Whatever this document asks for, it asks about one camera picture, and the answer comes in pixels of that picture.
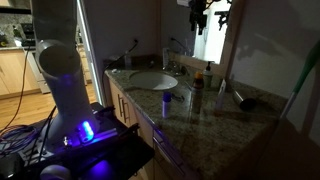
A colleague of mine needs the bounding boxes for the black kitchen appliance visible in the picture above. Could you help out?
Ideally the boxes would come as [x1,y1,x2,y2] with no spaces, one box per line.
[20,22,36,47]

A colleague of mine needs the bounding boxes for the chrome sink faucet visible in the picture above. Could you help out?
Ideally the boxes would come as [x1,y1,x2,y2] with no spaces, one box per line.
[164,59,188,77]

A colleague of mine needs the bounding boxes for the white tapered bottle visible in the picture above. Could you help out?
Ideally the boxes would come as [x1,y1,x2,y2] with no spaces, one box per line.
[162,47,171,70]

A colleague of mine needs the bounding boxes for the white door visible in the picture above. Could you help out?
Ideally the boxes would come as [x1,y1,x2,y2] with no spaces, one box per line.
[76,0,105,108]

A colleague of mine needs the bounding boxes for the black red clamp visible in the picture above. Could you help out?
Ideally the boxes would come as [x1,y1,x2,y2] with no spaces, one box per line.
[124,122,141,134]
[94,103,116,118]

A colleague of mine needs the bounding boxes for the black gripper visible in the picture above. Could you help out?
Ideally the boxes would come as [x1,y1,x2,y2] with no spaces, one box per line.
[188,0,210,36]

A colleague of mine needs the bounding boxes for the wood framed mirror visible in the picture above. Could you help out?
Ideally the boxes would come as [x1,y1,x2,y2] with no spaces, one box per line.
[173,0,250,79]

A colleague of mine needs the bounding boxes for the green soap pump bottle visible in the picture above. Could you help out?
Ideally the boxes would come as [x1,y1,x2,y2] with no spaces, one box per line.
[203,61,215,91]

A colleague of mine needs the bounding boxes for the white oval sink basin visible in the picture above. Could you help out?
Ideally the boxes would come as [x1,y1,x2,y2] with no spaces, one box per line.
[128,70,180,91]

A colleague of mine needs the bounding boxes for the grey dome object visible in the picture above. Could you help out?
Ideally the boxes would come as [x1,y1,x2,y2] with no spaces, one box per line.
[39,164,73,180]

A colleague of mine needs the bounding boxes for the black base cable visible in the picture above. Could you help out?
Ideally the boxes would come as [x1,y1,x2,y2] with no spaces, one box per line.
[28,103,58,166]

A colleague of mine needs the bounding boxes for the white kitchen oven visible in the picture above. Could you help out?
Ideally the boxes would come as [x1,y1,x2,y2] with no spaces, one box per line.
[26,49,52,95]

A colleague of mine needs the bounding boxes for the stainless steel cup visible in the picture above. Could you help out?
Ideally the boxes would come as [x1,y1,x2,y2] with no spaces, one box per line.
[232,88,258,112]

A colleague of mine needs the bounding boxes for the wooden kitchen cabinet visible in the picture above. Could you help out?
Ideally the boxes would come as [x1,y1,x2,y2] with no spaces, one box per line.
[0,49,39,100]

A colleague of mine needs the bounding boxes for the coiled cable bundle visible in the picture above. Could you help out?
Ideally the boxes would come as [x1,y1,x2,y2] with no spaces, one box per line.
[0,123,42,158]

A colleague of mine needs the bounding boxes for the dark disposable razor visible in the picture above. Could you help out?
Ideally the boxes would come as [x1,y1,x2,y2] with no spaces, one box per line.
[172,92,186,103]

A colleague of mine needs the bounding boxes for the black power cable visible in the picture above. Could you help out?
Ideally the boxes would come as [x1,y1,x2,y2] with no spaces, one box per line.
[104,39,140,69]

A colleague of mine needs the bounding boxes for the thin reddish hanging cable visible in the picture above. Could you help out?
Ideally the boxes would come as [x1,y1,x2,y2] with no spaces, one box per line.
[0,46,32,134]

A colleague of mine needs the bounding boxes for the wooden vanity cabinet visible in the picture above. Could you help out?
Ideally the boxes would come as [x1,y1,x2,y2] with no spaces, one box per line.
[105,74,201,180]

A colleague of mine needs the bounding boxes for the small clear bottle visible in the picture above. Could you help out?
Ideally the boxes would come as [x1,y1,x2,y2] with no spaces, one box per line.
[215,78,228,111]

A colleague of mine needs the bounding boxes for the black robot platform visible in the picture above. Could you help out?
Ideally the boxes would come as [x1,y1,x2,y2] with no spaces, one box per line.
[0,101,156,180]

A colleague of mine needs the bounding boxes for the metal bar cabinet handle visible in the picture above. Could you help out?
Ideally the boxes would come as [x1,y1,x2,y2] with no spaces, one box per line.
[122,98,132,125]
[116,93,125,118]

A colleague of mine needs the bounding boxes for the blue white toothbrush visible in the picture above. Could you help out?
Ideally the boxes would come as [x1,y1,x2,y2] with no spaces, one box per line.
[184,80,195,93]

